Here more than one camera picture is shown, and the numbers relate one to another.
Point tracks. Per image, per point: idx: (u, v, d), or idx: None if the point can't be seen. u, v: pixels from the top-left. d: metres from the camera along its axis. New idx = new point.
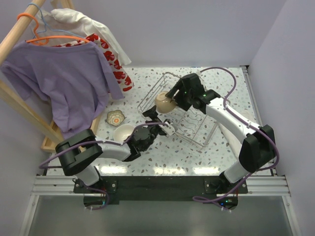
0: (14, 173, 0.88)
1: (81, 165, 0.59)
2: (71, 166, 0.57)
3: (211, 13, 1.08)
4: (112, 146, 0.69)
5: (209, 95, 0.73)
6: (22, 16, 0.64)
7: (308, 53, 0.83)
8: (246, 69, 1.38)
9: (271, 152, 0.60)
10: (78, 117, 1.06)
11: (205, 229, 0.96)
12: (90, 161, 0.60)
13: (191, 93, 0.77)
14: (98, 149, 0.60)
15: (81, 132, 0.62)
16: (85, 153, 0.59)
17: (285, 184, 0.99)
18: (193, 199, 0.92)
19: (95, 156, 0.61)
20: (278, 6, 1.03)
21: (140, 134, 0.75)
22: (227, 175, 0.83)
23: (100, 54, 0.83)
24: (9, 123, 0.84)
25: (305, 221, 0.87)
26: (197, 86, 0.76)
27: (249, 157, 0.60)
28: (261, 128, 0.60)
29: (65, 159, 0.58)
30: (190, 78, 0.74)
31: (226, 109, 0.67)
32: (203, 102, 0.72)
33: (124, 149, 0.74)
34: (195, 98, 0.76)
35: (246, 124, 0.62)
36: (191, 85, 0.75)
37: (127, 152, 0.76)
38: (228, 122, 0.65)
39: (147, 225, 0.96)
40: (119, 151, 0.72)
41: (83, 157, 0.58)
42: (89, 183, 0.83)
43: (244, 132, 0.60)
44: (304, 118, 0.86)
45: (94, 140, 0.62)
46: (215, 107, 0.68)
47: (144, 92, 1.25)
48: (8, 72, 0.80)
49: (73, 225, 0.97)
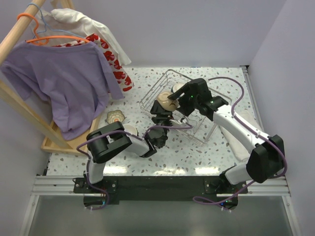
0: (13, 173, 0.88)
1: (111, 154, 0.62)
2: (101, 154, 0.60)
3: (212, 14, 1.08)
4: (137, 140, 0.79)
5: (216, 101, 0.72)
6: (22, 16, 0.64)
7: (308, 53, 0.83)
8: (246, 69, 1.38)
9: (280, 163, 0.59)
10: (78, 117, 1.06)
11: (205, 229, 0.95)
12: (119, 150, 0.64)
13: (198, 99, 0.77)
14: (129, 140, 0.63)
15: (112, 122, 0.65)
16: (115, 143, 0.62)
17: (285, 184, 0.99)
18: (193, 199, 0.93)
19: (124, 147, 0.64)
20: (278, 6, 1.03)
21: (155, 133, 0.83)
22: (228, 176, 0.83)
23: (100, 54, 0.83)
24: (9, 123, 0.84)
25: (305, 221, 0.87)
26: (204, 93, 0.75)
27: (258, 167, 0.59)
28: (269, 137, 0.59)
29: (96, 147, 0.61)
30: (198, 84, 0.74)
31: (234, 117, 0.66)
32: (210, 109, 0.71)
33: (144, 144, 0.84)
34: (202, 103, 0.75)
35: (255, 133, 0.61)
36: (198, 90, 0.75)
37: (146, 146, 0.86)
38: (236, 131, 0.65)
39: (147, 225, 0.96)
40: (141, 145, 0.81)
41: (113, 147, 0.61)
42: (91, 182, 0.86)
43: (253, 142, 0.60)
44: (304, 118, 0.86)
45: (123, 132, 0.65)
46: (223, 115, 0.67)
47: (144, 92, 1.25)
48: (8, 72, 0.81)
49: (73, 225, 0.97)
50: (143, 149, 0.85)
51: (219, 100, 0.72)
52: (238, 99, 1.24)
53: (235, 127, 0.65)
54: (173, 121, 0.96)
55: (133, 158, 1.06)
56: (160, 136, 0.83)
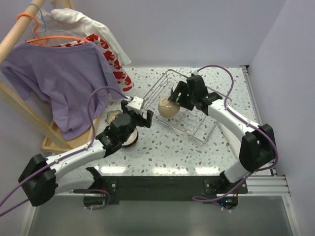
0: (13, 173, 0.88)
1: (44, 193, 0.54)
2: (33, 198, 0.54)
3: (211, 14, 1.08)
4: (75, 155, 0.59)
5: (212, 97, 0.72)
6: (22, 16, 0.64)
7: (308, 53, 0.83)
8: (246, 69, 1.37)
9: (272, 152, 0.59)
10: (78, 117, 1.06)
11: (205, 229, 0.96)
12: (51, 186, 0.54)
13: (194, 95, 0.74)
14: (50, 176, 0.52)
15: (31, 160, 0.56)
16: (40, 184, 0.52)
17: (285, 184, 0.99)
18: (193, 198, 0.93)
19: (52, 182, 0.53)
20: (278, 6, 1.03)
21: (121, 120, 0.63)
22: (227, 175, 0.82)
23: (100, 54, 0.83)
24: (9, 123, 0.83)
25: (304, 222, 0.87)
26: (200, 89, 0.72)
27: (248, 157, 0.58)
28: (260, 127, 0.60)
29: (27, 192, 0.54)
30: (194, 79, 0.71)
31: (227, 109, 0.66)
32: (205, 103, 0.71)
33: (94, 150, 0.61)
34: (198, 99, 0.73)
35: (246, 122, 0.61)
36: (195, 87, 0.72)
37: (98, 148, 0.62)
38: (227, 122, 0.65)
39: (147, 226, 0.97)
40: (86, 156, 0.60)
41: (38, 188, 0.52)
42: (86, 188, 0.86)
43: (243, 131, 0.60)
44: (304, 118, 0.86)
45: (46, 165, 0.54)
46: (217, 108, 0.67)
47: (144, 92, 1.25)
48: (8, 72, 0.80)
49: (73, 226, 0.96)
50: (98, 155, 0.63)
51: (215, 96, 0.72)
52: (238, 99, 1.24)
53: (228, 119, 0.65)
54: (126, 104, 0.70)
55: (133, 158, 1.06)
56: (127, 123, 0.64)
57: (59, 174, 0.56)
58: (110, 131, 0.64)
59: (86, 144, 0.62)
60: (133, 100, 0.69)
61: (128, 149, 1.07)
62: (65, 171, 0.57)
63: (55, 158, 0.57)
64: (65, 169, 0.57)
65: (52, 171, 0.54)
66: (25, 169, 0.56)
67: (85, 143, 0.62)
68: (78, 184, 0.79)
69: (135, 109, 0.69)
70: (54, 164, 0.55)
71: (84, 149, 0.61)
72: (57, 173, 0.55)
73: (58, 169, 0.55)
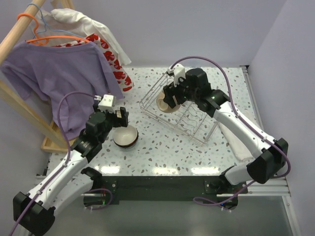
0: (14, 174, 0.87)
1: (42, 223, 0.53)
2: (35, 231, 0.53)
3: (211, 14, 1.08)
4: (56, 176, 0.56)
5: (217, 96, 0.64)
6: (22, 16, 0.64)
7: (308, 53, 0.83)
8: (246, 68, 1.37)
9: (282, 164, 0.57)
10: (78, 117, 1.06)
11: (206, 229, 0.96)
12: (46, 214, 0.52)
13: (197, 93, 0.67)
14: (39, 209, 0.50)
15: (13, 201, 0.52)
16: (33, 219, 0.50)
17: (285, 184, 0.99)
18: (193, 199, 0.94)
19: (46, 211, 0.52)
20: (278, 6, 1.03)
21: (96, 119, 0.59)
22: (228, 177, 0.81)
23: (100, 54, 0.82)
24: (9, 123, 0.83)
25: (304, 221, 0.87)
26: (204, 86, 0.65)
27: (260, 171, 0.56)
28: (276, 142, 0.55)
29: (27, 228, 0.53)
30: (197, 75, 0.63)
31: (238, 117, 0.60)
32: (211, 105, 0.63)
33: (74, 163, 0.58)
34: (201, 99, 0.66)
35: (262, 137, 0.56)
36: (197, 84, 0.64)
37: (77, 160, 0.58)
38: (239, 132, 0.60)
39: (147, 225, 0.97)
40: (68, 173, 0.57)
41: (34, 223, 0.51)
42: (88, 188, 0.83)
43: (260, 147, 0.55)
44: (304, 118, 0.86)
45: (31, 200, 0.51)
46: (227, 114, 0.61)
47: (144, 92, 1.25)
48: (8, 72, 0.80)
49: (73, 226, 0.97)
50: (81, 164, 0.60)
51: (221, 94, 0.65)
52: (238, 99, 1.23)
53: (240, 130, 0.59)
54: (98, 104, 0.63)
55: (134, 158, 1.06)
56: (104, 120, 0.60)
57: (48, 202, 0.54)
58: (87, 133, 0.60)
59: (63, 161, 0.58)
60: (104, 98, 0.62)
61: (128, 149, 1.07)
62: (52, 196, 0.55)
63: (37, 189, 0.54)
64: (52, 195, 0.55)
65: (39, 204, 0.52)
66: (13, 210, 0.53)
67: (63, 160, 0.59)
68: (80, 191, 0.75)
69: (107, 107, 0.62)
70: (38, 195, 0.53)
71: (63, 167, 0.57)
72: (45, 202, 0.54)
73: (44, 199, 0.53)
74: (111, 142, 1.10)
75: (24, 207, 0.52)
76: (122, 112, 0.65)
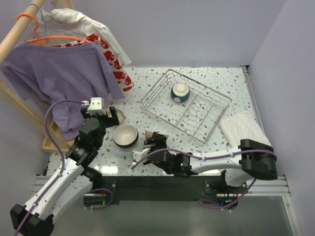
0: (14, 173, 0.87)
1: (41, 231, 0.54)
2: None
3: (210, 14, 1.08)
4: (52, 187, 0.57)
5: (185, 161, 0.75)
6: (22, 16, 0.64)
7: (308, 52, 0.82)
8: (246, 69, 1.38)
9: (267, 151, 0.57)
10: (78, 117, 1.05)
11: (204, 229, 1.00)
12: (45, 223, 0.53)
13: (172, 168, 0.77)
14: (36, 221, 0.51)
15: (11, 213, 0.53)
16: (32, 229, 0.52)
17: (285, 184, 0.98)
18: (199, 200, 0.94)
19: (43, 221, 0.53)
20: (278, 6, 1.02)
21: (89, 126, 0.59)
22: (229, 181, 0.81)
23: (100, 54, 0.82)
24: (9, 123, 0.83)
25: (304, 221, 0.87)
26: (172, 161, 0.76)
27: (261, 175, 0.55)
28: (241, 147, 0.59)
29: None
30: (163, 160, 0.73)
31: (206, 159, 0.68)
32: (188, 170, 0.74)
33: (69, 172, 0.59)
34: (177, 170, 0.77)
35: (230, 154, 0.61)
36: (168, 163, 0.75)
37: (72, 168, 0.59)
38: (219, 166, 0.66)
39: (148, 225, 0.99)
40: (63, 182, 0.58)
41: (33, 232, 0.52)
42: (89, 190, 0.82)
43: (237, 162, 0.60)
44: (305, 118, 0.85)
45: (28, 212, 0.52)
46: (199, 164, 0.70)
47: (144, 92, 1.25)
48: (8, 72, 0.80)
49: (74, 226, 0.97)
50: (77, 173, 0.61)
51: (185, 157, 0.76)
52: (238, 99, 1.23)
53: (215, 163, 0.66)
54: (88, 109, 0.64)
55: None
56: (97, 127, 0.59)
57: (45, 213, 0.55)
58: (81, 139, 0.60)
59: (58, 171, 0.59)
60: (91, 103, 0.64)
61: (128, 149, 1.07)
62: (49, 206, 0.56)
63: (33, 201, 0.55)
64: (48, 206, 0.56)
65: (36, 216, 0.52)
66: (12, 221, 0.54)
67: (57, 170, 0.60)
68: (80, 193, 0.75)
69: (96, 110, 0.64)
70: (34, 207, 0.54)
71: (58, 177, 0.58)
72: (42, 214, 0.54)
73: (41, 211, 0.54)
74: (111, 142, 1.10)
75: (21, 218, 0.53)
76: (112, 111, 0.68)
